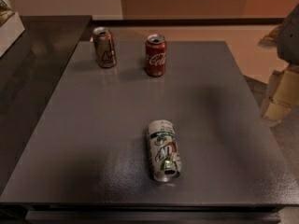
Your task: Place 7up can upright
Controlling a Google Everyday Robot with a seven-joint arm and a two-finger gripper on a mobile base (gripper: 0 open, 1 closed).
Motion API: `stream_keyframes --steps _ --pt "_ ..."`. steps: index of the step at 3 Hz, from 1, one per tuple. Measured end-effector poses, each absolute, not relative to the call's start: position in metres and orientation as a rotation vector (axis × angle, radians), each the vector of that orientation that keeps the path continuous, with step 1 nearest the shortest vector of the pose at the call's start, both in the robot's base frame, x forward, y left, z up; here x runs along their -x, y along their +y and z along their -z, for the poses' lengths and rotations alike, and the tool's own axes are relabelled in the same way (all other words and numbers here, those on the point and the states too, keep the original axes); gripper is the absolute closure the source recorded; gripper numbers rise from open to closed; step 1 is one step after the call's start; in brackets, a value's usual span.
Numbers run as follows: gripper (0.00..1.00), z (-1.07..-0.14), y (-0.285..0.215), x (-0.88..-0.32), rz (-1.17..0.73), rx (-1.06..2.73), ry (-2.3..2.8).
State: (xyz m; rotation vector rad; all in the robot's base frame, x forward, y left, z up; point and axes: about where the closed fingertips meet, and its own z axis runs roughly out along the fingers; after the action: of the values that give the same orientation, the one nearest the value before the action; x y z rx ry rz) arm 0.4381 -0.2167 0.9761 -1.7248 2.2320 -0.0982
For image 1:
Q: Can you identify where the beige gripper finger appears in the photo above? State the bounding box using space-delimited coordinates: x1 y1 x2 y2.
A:
261 63 299 122

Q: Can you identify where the white green 7up can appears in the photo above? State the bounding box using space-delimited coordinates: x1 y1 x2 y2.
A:
147 119 182 182

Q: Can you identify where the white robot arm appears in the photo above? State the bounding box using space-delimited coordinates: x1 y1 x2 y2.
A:
261 5 299 123

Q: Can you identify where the red Coca-Cola can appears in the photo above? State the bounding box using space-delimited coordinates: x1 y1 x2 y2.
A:
146 34 167 77

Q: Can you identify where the gold brown soda can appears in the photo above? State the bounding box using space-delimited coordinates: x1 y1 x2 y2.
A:
93 27 117 68

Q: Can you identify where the white box at left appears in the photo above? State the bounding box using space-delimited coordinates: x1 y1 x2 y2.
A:
0 0 25 57

